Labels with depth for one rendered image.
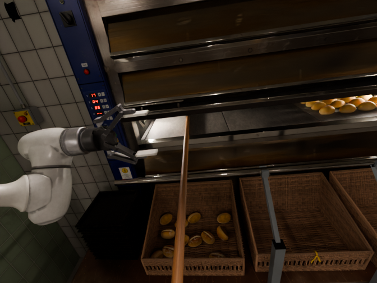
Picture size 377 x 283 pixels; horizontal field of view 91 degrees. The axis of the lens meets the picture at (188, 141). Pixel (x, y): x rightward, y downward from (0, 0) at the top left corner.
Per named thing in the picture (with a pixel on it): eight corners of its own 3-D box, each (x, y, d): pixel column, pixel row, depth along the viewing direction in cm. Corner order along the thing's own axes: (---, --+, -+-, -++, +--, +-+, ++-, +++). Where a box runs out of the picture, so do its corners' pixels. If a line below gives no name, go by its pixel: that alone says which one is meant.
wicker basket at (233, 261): (161, 209, 149) (154, 182, 137) (233, 206, 142) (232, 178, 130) (145, 277, 106) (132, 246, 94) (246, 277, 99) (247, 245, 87)
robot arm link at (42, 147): (81, 129, 66) (81, 167, 64) (41, 135, 67) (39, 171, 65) (58, 122, 56) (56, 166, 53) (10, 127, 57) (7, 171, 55)
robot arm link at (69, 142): (83, 147, 66) (99, 145, 66) (68, 161, 58) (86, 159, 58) (73, 123, 62) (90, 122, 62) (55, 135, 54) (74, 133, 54)
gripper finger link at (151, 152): (134, 155, 60) (135, 157, 60) (156, 153, 60) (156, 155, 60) (137, 150, 63) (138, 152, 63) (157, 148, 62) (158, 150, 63)
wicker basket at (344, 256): (237, 205, 144) (237, 176, 131) (315, 200, 138) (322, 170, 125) (254, 273, 101) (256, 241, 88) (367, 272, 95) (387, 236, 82)
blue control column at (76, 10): (169, 152, 347) (142, 16, 250) (178, 151, 346) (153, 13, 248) (145, 257, 176) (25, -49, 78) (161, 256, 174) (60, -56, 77)
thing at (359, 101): (284, 94, 179) (284, 88, 176) (336, 88, 175) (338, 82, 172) (322, 116, 125) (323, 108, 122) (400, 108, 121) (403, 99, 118)
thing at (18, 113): (30, 122, 118) (21, 107, 114) (44, 121, 117) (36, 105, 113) (20, 127, 112) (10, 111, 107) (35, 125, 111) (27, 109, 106)
